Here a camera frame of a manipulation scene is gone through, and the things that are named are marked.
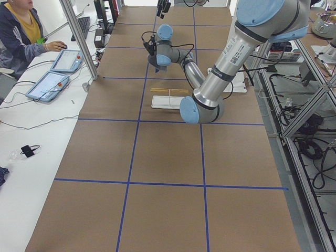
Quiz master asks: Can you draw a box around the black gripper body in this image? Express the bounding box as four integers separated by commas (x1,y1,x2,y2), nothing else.
157,0,171,13
143,35,156,56

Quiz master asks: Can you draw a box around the grey towel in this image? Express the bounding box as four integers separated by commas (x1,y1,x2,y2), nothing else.
147,55,167,73

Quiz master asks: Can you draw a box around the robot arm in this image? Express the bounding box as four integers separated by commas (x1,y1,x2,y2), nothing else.
143,0,310,124

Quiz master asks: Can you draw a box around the outer wooden rack rod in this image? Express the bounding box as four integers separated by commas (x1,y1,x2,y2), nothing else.
150,87,189,93

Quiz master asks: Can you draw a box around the wooden rack rod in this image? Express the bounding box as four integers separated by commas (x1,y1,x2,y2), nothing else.
151,89,189,94
150,87,189,93

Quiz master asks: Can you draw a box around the inner wooden rack rod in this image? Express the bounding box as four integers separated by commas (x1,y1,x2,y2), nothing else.
151,89,189,94

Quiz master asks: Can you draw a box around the white rack base with stand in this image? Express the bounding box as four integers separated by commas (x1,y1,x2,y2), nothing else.
151,96,184,110

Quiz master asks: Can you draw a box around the black power adapter box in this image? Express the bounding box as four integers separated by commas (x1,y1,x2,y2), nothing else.
94,28,105,48

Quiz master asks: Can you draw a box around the black keyboard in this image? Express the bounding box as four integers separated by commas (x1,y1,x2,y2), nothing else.
77,17,91,39

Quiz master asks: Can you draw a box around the small metal cylinder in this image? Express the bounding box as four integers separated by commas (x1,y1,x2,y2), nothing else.
82,82,90,92

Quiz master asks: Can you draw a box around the far blue teach pendant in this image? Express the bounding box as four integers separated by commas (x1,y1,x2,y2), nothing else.
50,49,82,74

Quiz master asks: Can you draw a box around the blue teach pendant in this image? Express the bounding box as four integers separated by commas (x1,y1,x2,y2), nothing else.
25,71,70,102
50,49,82,74

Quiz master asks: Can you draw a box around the near blue teach pendant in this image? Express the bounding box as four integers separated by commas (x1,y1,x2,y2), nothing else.
25,71,70,102

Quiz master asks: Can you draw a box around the seated person in jacket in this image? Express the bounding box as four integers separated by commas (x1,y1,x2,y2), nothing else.
1,0,65,79

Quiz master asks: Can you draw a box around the metal cooking pot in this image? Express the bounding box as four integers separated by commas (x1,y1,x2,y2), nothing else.
312,13,335,39

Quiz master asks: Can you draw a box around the clear plastic bag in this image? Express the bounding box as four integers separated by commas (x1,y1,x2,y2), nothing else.
9,149,27,162

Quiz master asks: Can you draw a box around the dark blue cloth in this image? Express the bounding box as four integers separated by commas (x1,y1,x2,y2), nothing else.
0,167,10,186

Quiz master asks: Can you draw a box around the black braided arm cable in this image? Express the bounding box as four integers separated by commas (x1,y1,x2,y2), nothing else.
141,31,276,100

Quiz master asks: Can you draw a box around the aluminium frame post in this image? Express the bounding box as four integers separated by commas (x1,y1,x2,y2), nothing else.
59,0,98,81

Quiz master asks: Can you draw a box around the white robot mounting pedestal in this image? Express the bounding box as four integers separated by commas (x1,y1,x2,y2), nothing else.
202,68,246,96

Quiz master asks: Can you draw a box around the small black device with cable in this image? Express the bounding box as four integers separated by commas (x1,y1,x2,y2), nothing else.
21,144,40,158

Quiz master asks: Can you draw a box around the aluminium side frame rail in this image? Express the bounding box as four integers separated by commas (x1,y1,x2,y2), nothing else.
253,34,335,251

